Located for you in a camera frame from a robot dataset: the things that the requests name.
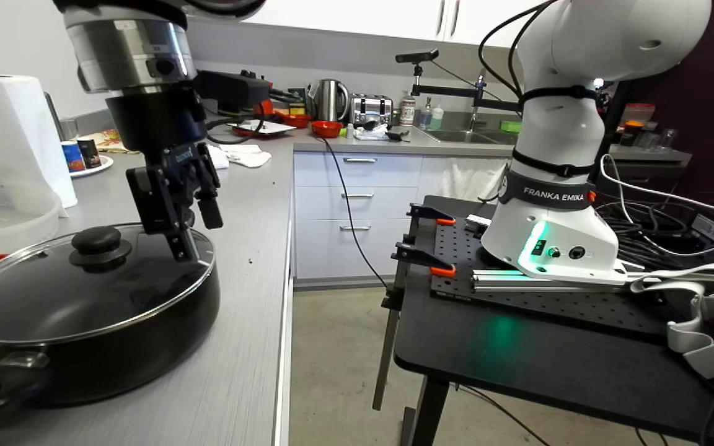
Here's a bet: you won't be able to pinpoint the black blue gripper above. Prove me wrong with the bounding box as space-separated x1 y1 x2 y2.
107 84 226 261

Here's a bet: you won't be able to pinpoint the glass lid with black knob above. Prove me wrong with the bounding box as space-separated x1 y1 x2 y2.
0 224 218 344

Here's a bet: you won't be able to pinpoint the black cooking pot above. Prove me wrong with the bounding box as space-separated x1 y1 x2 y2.
0 221 223 415

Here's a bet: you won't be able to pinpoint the flat white red-striped towel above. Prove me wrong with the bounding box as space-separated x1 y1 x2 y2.
206 141 230 170

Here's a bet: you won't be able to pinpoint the crumpled white red-striped towel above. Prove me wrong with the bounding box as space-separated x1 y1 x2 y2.
221 141 274 170

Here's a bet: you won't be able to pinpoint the small white plate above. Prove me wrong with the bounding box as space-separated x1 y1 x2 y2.
62 150 117 180

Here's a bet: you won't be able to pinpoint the yellow printed cloth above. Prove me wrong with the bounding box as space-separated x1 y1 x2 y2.
91 121 128 156

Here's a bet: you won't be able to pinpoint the red-rimmed white plate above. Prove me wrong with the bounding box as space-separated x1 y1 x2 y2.
230 115 298 138

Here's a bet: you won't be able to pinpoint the dark red can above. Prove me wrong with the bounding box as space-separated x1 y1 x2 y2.
76 135 103 170

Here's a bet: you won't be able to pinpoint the blue can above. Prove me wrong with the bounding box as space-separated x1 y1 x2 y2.
59 138 86 174

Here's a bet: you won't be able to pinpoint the green canister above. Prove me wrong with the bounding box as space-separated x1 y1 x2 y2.
283 84 309 119

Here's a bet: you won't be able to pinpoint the red bowl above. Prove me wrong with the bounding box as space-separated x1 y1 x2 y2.
308 119 346 141

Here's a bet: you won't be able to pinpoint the steel kettle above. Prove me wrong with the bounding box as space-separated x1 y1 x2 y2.
309 76 355 126

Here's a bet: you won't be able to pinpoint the white plastic container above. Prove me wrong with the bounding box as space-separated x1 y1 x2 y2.
0 71 78 217

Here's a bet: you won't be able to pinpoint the steel toaster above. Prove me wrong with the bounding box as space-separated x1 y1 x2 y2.
350 92 397 128

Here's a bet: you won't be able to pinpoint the white drawer cabinet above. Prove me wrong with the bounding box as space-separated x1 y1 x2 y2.
293 147 507 287

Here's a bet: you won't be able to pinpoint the small clear bottle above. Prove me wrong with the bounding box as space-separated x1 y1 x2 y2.
398 88 421 128

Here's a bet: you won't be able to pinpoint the steel sink faucet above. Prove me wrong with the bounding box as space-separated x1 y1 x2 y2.
464 71 491 134

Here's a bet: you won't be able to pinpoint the black breadboard table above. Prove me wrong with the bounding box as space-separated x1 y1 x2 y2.
391 193 714 446

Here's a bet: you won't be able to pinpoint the gray plastic device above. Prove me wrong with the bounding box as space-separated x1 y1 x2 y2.
665 261 714 382

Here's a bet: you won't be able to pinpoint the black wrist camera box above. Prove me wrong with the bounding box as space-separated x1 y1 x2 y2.
192 68 278 114

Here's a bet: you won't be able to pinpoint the black hanging power cable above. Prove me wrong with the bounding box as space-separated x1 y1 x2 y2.
316 134 397 292

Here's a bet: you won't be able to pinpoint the white wall cabinets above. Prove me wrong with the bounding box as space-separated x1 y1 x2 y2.
241 0 557 46

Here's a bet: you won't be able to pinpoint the black clamp with orange handle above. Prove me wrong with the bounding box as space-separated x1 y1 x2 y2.
403 201 461 231
368 238 461 414

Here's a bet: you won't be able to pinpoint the black robot arm cables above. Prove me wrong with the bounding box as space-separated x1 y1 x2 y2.
471 0 564 107

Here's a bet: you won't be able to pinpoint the aluminium rail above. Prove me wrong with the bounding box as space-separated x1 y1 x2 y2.
468 268 635 292

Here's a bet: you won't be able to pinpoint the white cable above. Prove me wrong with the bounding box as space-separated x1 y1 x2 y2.
600 150 714 221

